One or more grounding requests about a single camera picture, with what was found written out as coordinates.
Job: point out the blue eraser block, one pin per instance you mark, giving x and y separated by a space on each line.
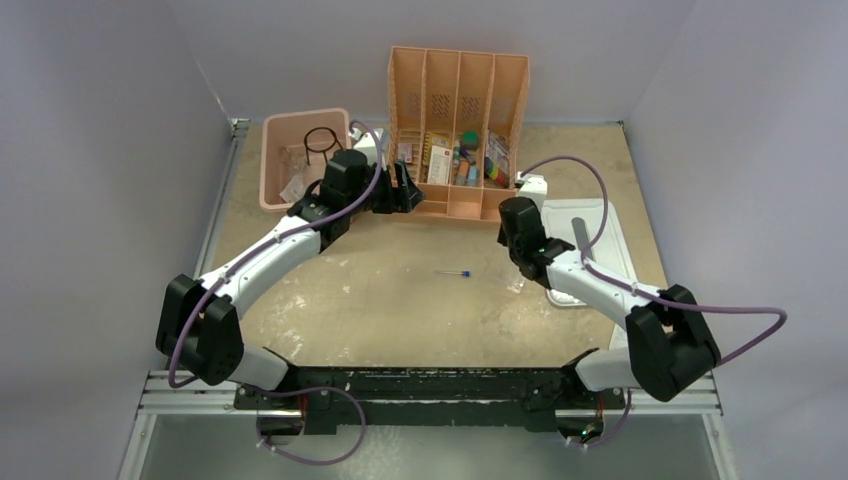
473 176

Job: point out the small glass beaker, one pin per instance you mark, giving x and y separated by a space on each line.
293 160

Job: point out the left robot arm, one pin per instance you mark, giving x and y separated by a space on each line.
199 327

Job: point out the pink file organizer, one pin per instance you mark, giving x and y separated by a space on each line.
434 95

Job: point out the lower blue-capped test tube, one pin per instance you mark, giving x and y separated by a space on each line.
459 273

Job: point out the white plastic packet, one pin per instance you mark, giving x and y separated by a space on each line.
296 187

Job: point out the clear test tube rack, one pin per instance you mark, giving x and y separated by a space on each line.
512 283

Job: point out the black tripod ring stand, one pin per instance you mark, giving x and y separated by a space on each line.
320 144

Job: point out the white plastic lid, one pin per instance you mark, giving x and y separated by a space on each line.
577 221

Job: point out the marker pen pack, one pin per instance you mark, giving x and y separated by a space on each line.
496 161

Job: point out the white paper box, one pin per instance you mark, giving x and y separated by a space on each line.
440 165

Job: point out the pink plastic bin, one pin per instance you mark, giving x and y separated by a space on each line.
287 130

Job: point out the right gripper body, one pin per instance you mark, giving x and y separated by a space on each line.
507 240

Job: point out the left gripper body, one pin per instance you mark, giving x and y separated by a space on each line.
380 201

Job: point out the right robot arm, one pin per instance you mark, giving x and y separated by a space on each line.
669 345

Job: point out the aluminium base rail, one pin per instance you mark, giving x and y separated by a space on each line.
318 400

